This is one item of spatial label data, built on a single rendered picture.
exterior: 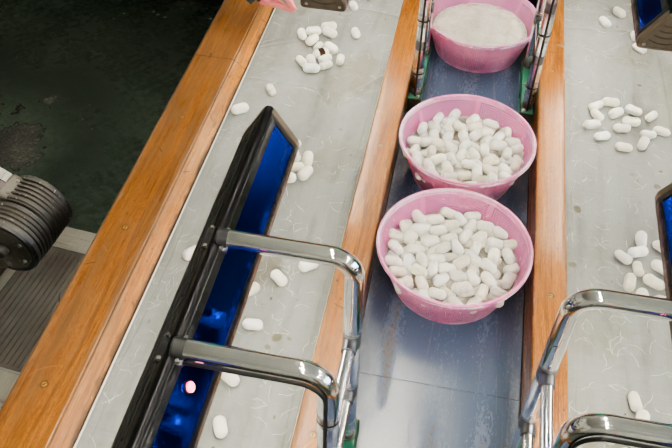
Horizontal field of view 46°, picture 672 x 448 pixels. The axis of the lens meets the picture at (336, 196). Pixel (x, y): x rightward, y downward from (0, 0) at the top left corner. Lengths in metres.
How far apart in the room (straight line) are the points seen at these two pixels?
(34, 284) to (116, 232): 0.39
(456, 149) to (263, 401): 0.65
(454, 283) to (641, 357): 0.31
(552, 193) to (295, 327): 0.54
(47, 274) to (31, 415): 0.59
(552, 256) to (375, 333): 0.33
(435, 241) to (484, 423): 0.32
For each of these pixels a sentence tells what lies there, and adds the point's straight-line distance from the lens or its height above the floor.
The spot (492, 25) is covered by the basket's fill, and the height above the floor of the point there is 0.73.
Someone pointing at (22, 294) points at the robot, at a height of 0.48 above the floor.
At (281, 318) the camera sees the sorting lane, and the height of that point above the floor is 0.74.
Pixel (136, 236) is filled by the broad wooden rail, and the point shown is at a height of 0.76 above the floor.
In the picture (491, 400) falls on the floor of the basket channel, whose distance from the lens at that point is 1.31.
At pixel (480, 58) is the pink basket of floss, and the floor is 0.73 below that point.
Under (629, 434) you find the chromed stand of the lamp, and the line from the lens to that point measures 0.81.
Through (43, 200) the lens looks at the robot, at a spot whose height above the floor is 0.78.
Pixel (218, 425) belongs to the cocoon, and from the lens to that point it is 1.17.
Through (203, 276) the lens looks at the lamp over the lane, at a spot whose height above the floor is 1.11.
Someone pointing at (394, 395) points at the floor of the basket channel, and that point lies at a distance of 1.29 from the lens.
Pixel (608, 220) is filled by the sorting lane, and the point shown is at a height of 0.74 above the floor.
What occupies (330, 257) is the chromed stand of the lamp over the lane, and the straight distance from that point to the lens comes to 0.87.
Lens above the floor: 1.79
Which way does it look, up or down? 46 degrees down
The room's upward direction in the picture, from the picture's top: 1 degrees clockwise
